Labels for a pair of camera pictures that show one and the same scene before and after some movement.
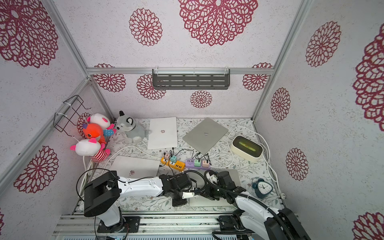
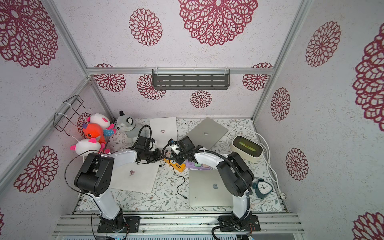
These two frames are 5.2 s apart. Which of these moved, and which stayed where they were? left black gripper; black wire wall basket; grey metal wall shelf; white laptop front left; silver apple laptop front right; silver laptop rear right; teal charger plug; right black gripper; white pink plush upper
Moved: right black gripper; left black gripper; teal charger plug
Stayed: white pink plush upper; silver laptop rear right; black wire wall basket; white laptop front left; silver apple laptop front right; grey metal wall shelf
